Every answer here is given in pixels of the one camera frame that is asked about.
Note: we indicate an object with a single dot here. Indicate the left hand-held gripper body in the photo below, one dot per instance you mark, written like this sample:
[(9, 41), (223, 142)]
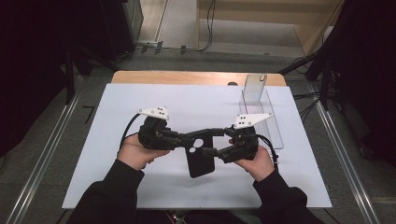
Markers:
[(154, 133)]

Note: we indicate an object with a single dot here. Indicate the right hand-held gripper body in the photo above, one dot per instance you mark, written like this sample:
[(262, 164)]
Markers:
[(244, 143)]

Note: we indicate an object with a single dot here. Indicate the black phone case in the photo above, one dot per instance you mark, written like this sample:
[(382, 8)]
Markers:
[(200, 165)]

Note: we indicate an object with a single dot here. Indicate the clear plastic tray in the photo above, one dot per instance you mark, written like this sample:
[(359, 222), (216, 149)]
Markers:
[(269, 133)]

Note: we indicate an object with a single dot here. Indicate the person's right hand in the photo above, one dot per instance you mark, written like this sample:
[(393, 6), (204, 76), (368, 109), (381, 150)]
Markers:
[(258, 165)]

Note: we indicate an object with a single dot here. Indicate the person's left hand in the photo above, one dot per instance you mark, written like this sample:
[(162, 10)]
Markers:
[(137, 154)]

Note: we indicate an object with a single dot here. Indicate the dark round table grommet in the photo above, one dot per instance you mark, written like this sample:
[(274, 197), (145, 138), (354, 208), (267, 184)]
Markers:
[(232, 83)]

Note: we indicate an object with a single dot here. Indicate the black metal stand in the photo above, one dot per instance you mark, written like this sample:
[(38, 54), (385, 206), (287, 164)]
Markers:
[(70, 81), (311, 67)]

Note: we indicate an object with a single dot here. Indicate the dark cabinet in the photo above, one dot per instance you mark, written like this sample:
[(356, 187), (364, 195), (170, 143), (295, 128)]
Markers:
[(124, 25)]

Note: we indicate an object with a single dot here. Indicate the light wooden shelf unit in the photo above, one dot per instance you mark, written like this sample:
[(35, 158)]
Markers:
[(264, 18)]

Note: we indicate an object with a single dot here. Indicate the dark curtain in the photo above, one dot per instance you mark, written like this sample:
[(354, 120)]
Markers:
[(31, 62), (367, 77)]

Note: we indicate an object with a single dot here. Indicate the aluminium floor rail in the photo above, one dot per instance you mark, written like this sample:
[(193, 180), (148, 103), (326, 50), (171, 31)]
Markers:
[(345, 161), (40, 165)]

